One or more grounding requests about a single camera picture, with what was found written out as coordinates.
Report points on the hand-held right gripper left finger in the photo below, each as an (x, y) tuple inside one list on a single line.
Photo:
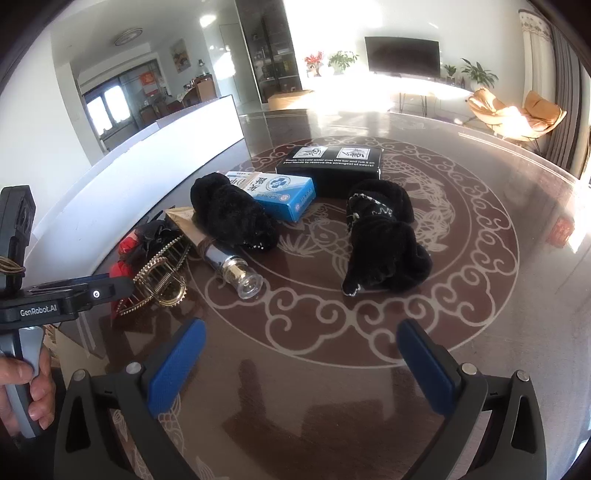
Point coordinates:
[(178, 364)]

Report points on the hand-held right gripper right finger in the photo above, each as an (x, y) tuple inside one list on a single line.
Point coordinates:
[(427, 369)]

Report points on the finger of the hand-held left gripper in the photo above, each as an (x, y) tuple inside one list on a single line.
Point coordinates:
[(108, 291)]

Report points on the black fuzzy cloth bundle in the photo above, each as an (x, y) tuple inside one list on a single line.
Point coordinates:
[(231, 212), (383, 249)]

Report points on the patterned brown desktop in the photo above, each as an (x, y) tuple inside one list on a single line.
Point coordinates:
[(485, 300)]

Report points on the person's left hand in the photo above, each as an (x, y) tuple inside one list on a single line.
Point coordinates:
[(39, 397)]

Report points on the gold metal hair clip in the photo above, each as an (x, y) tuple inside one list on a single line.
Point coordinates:
[(161, 277)]

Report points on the brown paper packet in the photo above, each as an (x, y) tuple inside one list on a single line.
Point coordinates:
[(182, 221)]

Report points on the small glass bottle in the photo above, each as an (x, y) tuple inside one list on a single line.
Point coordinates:
[(238, 274)]

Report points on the white low partition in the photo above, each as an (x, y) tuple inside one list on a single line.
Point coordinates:
[(161, 152)]

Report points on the red door poster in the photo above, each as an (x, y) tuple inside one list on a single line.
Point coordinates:
[(147, 78)]

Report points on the blue and white box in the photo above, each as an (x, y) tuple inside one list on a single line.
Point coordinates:
[(286, 194)]

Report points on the black printed box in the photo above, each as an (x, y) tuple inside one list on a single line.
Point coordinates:
[(332, 177)]

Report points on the round ceiling lamp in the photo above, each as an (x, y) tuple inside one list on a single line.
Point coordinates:
[(128, 37)]

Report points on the wooden side cabinet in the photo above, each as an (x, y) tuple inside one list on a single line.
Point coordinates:
[(205, 87)]

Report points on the cardboard box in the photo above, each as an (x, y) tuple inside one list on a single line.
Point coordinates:
[(288, 100)]

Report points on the orange lounge chair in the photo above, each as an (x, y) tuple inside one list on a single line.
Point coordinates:
[(540, 113), (485, 104)]

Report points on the white television console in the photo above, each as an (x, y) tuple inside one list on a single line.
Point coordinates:
[(415, 87)]

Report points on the dark glass display cabinet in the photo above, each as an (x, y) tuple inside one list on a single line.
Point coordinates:
[(272, 50)]

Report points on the small green potted plant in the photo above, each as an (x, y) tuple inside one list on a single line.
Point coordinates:
[(449, 71)]

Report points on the large green potted plant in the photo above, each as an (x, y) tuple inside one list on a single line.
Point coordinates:
[(480, 74)]

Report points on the red flower plant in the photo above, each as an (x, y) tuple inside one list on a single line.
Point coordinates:
[(314, 62)]

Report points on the black flat television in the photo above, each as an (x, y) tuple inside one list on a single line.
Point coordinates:
[(401, 55)]

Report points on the grey and beige curtain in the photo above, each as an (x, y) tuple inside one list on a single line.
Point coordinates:
[(561, 83)]

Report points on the green leafy potted plant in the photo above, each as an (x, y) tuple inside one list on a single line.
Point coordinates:
[(342, 60)]

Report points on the framed wall painting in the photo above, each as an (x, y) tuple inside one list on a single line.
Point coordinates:
[(180, 55)]

